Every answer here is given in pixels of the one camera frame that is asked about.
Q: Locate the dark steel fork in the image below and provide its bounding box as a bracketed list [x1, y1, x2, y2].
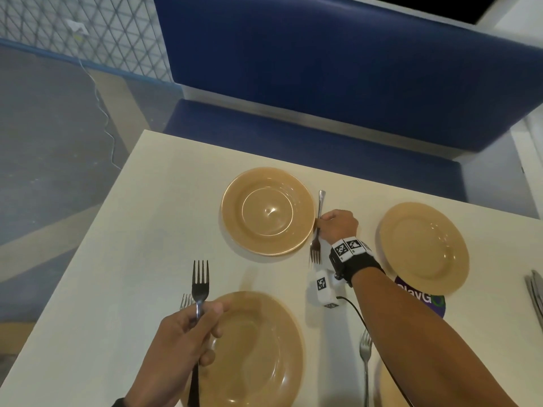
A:
[188, 260, 211, 407]

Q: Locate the person's right hand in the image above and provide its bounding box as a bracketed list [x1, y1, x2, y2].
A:
[316, 209, 359, 251]

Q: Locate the purple round sticker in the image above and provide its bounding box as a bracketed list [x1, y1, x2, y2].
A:
[394, 274, 447, 320]

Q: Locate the blue padded bench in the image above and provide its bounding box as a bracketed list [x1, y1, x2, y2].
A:
[151, 0, 543, 204]

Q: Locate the person's right forearm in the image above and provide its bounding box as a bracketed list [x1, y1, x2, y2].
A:
[351, 265, 521, 407]

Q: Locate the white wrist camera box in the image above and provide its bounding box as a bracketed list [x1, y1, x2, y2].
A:
[311, 269, 341, 310]

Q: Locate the bunch of steel cutlery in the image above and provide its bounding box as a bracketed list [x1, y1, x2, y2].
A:
[525, 269, 543, 332]

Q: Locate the tan ceramic plate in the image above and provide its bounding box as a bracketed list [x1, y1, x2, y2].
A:
[221, 167, 316, 257]
[378, 202, 470, 296]
[180, 291, 306, 407]
[376, 361, 410, 407]

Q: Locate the person's left hand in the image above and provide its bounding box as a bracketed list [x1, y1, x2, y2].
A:
[123, 301, 224, 407]

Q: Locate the black wristband with marker tags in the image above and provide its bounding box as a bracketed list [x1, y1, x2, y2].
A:
[329, 236, 386, 287]

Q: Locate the black camera cable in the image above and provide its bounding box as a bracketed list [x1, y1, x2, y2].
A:
[336, 295, 414, 407]

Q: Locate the white floor cable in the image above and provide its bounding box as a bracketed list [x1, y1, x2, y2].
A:
[76, 34, 122, 170]

